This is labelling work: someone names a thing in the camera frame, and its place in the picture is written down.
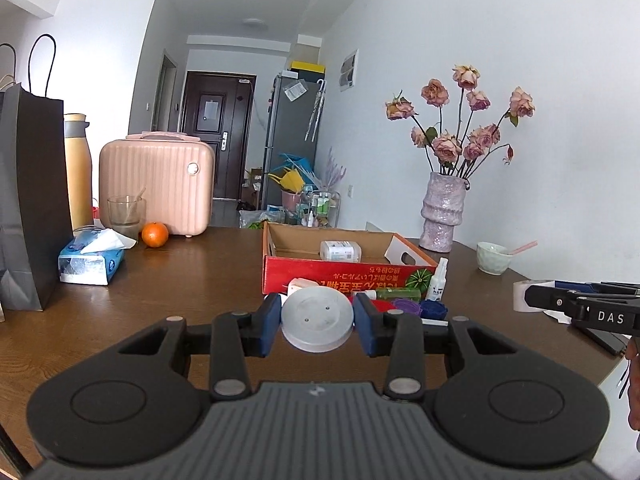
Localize pale green bowl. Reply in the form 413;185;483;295
476;242;512;276

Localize orange thermos bottle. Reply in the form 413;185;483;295
64;113;93;230

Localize green tube white cap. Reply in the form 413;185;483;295
349;287;422;302

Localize white round lid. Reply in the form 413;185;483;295
281;286;355;353
286;278;318;297

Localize blue tissue pack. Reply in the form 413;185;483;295
58;226;137;286

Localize cluttered small cart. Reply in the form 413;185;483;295
239;148;347;230

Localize blue flower-shaped object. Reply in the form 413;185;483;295
420;299;448;321

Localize dried pink roses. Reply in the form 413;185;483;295
385;64;536;182

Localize orange fruit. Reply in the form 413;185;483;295
141;222;169;248

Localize white jar in box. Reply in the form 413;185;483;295
319;240;361;263

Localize red cardboard box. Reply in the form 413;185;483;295
262;223;437;294

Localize white spray bottle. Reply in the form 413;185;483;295
425;258;448;301

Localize dark brown door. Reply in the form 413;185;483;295
180;70;256;200

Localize clear drinking glass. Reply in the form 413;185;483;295
107;195;145;240

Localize red white lint brush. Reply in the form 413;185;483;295
349;294;450;328

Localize wall panel frame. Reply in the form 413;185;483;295
338;50;359;91

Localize yellow box on fridge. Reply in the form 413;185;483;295
290;61;326;74

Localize pink ribbed suitcase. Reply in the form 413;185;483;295
99;131;215;237

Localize pink textured vase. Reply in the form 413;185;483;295
419;172;468;254

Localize dark grey paper bag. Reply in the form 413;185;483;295
1;82;73;311

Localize pink spoon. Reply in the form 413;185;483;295
506;240;538;257

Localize grey refrigerator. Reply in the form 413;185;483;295
259;70;324;208

